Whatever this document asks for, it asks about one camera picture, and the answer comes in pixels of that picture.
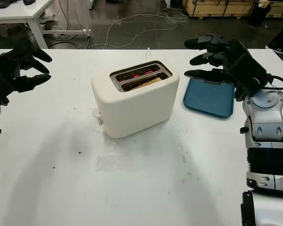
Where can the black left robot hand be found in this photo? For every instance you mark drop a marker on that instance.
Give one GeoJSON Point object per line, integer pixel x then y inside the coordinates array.
{"type": "Point", "coordinates": [4, 64]}

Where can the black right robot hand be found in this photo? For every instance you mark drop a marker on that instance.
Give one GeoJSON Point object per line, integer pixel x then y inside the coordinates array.
{"type": "Point", "coordinates": [235, 48]}

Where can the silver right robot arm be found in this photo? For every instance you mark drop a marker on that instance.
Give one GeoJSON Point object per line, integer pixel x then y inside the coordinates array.
{"type": "Point", "coordinates": [266, 117]}

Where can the person with black trousers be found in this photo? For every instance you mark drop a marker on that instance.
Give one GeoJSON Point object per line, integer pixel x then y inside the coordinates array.
{"type": "Point", "coordinates": [281, 37]}

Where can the brown toast slice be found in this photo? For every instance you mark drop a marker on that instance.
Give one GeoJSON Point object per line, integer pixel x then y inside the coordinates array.
{"type": "Point", "coordinates": [146, 83]}

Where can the cream two-slot toaster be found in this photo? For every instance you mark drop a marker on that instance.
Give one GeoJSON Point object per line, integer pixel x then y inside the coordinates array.
{"type": "Point", "coordinates": [136, 110]}

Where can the black trash bin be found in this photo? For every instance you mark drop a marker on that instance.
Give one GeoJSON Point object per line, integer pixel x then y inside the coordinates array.
{"type": "Point", "coordinates": [259, 14]}

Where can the stacked wooden crates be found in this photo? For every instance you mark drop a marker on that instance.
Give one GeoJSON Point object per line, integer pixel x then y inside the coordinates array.
{"type": "Point", "coordinates": [226, 7]}

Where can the white desk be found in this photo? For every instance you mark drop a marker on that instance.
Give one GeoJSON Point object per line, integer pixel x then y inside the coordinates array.
{"type": "Point", "coordinates": [14, 14]}

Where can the blue plastic tray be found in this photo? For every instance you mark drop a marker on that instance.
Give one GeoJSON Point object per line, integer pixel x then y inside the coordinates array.
{"type": "Point", "coordinates": [207, 101]}

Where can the black laptop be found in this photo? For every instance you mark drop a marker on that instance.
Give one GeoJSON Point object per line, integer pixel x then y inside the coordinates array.
{"type": "Point", "coordinates": [0, 3]}

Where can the white sneaker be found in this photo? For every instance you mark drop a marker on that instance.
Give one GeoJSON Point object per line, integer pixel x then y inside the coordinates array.
{"type": "Point", "coordinates": [47, 17]}

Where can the black computer mouse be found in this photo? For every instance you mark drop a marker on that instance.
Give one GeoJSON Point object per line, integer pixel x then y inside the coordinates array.
{"type": "Point", "coordinates": [28, 2]}

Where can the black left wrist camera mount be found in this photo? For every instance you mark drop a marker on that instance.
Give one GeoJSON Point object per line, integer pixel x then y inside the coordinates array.
{"type": "Point", "coordinates": [3, 88]}

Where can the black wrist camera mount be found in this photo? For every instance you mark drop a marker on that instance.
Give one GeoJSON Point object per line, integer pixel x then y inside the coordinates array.
{"type": "Point", "coordinates": [3, 88]}
{"type": "Point", "coordinates": [247, 76]}

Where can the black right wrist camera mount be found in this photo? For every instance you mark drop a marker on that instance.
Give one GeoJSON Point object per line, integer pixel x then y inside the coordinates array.
{"type": "Point", "coordinates": [247, 76]}

